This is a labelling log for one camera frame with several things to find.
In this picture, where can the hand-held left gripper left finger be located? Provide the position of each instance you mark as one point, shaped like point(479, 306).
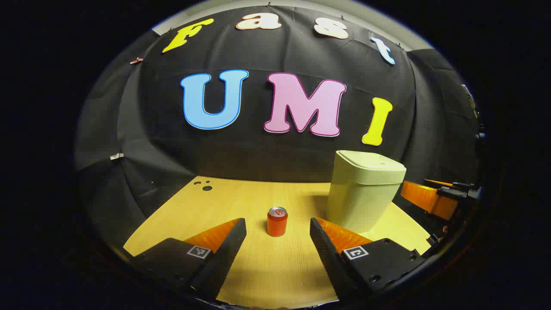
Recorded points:
point(228, 254)

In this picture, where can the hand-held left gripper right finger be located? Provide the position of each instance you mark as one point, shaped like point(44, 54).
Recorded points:
point(327, 254)

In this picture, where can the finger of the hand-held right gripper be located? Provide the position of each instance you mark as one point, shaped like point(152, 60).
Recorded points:
point(426, 200)
point(439, 184)

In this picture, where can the red pop can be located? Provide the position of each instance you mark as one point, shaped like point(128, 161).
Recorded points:
point(277, 224)

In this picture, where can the green desktop garbage bin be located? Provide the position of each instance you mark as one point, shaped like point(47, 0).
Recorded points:
point(363, 193)

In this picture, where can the wooden desktop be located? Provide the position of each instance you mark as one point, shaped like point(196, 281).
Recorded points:
point(275, 267)

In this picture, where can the black backdrop cloth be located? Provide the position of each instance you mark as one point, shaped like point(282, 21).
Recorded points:
point(280, 150)

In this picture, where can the silver metal clip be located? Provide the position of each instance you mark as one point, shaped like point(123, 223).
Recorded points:
point(116, 156)

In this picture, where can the copper metal clip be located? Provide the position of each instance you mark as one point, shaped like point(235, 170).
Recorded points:
point(136, 60)

